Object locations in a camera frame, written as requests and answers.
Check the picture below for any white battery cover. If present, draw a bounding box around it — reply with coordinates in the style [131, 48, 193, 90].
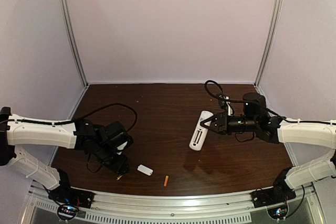
[137, 164, 153, 176]

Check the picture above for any aluminium corner post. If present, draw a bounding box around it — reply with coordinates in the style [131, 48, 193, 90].
[254, 0, 284, 88]
[60, 0, 88, 88]

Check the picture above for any right black cable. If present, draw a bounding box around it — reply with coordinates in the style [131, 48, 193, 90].
[204, 80, 336, 125]

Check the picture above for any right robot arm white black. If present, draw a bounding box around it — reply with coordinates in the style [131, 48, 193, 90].
[197, 92, 335, 201]

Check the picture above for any left circuit board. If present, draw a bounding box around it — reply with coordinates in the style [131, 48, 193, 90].
[56, 204, 79, 221]

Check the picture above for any right circuit board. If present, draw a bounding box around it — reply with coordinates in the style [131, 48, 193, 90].
[266, 204, 289, 221]

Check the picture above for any right aluminium corner post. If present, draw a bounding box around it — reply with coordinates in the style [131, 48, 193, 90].
[254, 0, 284, 88]

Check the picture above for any left black cable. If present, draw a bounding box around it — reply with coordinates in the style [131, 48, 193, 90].
[0, 103, 138, 133]

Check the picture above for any white remote control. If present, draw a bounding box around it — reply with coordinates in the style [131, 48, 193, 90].
[189, 111, 214, 151]

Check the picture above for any circuit board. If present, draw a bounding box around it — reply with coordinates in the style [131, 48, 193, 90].
[56, 204, 79, 221]
[266, 204, 289, 221]

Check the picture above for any left aluminium corner post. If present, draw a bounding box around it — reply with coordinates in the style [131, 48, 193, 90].
[60, 0, 88, 88]

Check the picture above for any orange battery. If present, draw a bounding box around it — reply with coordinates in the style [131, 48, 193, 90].
[163, 175, 169, 187]

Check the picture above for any black cable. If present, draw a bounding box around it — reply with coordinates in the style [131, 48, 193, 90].
[0, 103, 138, 133]
[204, 80, 336, 125]

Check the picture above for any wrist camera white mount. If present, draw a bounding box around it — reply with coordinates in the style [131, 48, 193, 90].
[216, 93, 234, 115]
[116, 142, 133, 155]

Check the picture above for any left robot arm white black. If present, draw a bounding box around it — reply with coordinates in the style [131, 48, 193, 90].
[1, 106, 133, 201]

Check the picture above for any front aluminium rail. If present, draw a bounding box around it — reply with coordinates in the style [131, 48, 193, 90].
[27, 179, 317, 223]

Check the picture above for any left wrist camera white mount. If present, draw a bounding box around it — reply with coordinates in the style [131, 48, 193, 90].
[116, 142, 133, 155]

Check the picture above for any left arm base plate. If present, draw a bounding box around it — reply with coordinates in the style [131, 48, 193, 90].
[47, 186, 95, 209]

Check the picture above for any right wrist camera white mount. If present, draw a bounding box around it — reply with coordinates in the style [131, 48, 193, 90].
[216, 93, 234, 115]

